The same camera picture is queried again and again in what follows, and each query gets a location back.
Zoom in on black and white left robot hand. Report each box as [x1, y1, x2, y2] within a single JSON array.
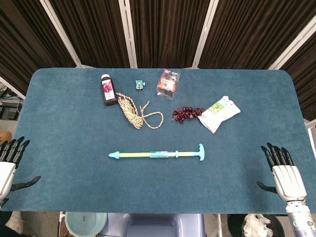
[[0, 136, 41, 202]]

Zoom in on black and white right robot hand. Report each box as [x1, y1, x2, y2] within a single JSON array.
[[256, 142, 308, 203]]

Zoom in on yellow plunger with blue handle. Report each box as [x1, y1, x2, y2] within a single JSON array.
[[118, 143, 205, 162]]

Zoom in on lavender robot base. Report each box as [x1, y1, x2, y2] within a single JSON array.
[[100, 212, 205, 237]]

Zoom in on black bin with white bags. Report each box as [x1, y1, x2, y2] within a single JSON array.
[[227, 213, 284, 237]]

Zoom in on cluttered equipment shelf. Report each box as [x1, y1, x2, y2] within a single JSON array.
[[0, 82, 25, 121]]

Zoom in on blue table cloth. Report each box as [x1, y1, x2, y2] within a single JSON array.
[[0, 68, 316, 214]]

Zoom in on light blue plastic basin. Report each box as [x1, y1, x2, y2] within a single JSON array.
[[64, 211, 108, 237]]

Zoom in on white and green snack bag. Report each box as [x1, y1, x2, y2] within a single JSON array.
[[197, 95, 241, 134]]

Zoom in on brown pleated curtain panel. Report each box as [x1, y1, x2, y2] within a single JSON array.
[[0, 0, 77, 96], [48, 0, 131, 68], [281, 41, 316, 121], [129, 0, 211, 69], [198, 0, 316, 70]]

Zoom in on bunch of red grapes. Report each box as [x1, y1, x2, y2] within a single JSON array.
[[172, 106, 205, 123]]

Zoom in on dark red juice bottle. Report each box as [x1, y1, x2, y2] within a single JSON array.
[[100, 75, 118, 106]]

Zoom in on clear box with red toy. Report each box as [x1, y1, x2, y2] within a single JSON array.
[[156, 68, 182, 100]]

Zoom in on white screen frame post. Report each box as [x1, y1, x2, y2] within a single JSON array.
[[118, 0, 138, 69], [39, 0, 81, 68], [268, 16, 316, 70], [192, 0, 219, 69]]

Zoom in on beige braided rope coil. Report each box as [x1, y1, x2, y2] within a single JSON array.
[[116, 92, 164, 130]]

